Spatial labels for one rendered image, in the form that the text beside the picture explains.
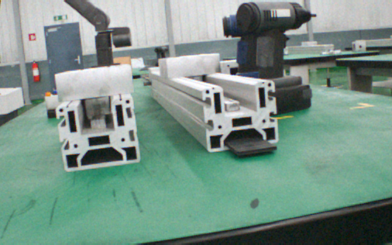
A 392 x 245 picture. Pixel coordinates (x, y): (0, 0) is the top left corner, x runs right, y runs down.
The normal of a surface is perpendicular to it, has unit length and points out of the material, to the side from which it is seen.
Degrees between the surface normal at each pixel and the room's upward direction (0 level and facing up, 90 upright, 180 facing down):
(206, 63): 90
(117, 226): 0
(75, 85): 90
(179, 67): 90
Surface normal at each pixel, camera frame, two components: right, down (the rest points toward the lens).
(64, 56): 0.17, 0.14
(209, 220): -0.10, -0.98
